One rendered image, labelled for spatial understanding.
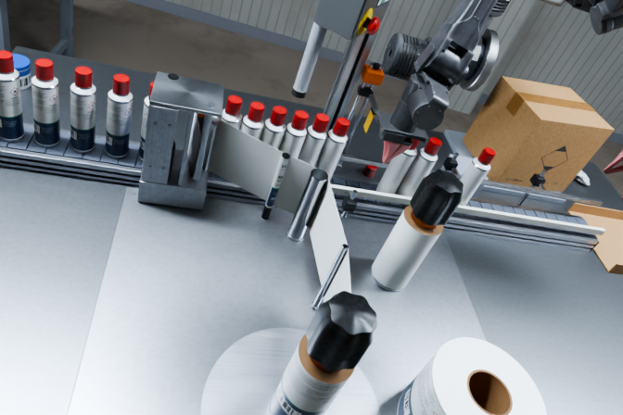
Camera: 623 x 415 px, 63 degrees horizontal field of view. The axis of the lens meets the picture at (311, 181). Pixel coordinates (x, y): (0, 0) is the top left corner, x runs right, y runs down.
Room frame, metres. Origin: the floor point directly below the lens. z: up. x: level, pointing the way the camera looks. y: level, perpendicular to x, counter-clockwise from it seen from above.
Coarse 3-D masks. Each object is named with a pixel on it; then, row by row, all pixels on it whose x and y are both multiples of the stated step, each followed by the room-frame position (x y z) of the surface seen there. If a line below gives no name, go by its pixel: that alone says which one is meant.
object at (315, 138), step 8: (320, 120) 1.01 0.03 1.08; (328, 120) 1.02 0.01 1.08; (312, 128) 1.02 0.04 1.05; (320, 128) 1.01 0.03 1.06; (312, 136) 1.00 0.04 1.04; (320, 136) 1.01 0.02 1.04; (304, 144) 1.01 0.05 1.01; (312, 144) 1.00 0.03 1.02; (320, 144) 1.01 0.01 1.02; (304, 152) 1.00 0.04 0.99; (312, 152) 1.00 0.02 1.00; (320, 152) 1.02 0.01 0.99; (304, 160) 1.00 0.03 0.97; (312, 160) 1.00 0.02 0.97
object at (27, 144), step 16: (32, 128) 0.84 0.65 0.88; (0, 144) 0.76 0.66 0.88; (16, 144) 0.78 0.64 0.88; (32, 144) 0.80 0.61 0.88; (64, 144) 0.83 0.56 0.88; (96, 144) 0.87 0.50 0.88; (96, 160) 0.82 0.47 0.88; (112, 160) 0.84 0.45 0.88; (128, 160) 0.86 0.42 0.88; (208, 176) 0.91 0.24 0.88; (400, 208) 1.08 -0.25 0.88; (496, 208) 1.24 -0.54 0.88; (512, 208) 1.28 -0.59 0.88; (512, 224) 1.20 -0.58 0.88; (528, 224) 1.23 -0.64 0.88
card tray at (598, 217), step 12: (576, 204) 1.46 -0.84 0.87; (588, 216) 1.48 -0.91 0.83; (600, 216) 1.51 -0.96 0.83; (612, 216) 1.52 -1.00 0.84; (612, 228) 1.46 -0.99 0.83; (600, 240) 1.36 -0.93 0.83; (612, 240) 1.39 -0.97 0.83; (600, 252) 1.30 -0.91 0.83; (612, 252) 1.33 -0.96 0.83; (612, 264) 1.26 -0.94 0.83
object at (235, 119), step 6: (234, 96) 0.97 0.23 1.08; (228, 102) 0.94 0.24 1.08; (234, 102) 0.94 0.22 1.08; (240, 102) 0.95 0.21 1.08; (228, 108) 0.94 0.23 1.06; (234, 108) 0.94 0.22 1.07; (240, 108) 0.96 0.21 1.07; (222, 114) 0.94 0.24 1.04; (228, 114) 0.94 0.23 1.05; (234, 114) 0.94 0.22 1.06; (240, 114) 0.97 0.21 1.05; (222, 120) 0.93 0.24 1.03; (228, 120) 0.93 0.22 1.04; (234, 120) 0.94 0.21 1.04; (240, 120) 0.95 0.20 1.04; (234, 126) 0.94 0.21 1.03
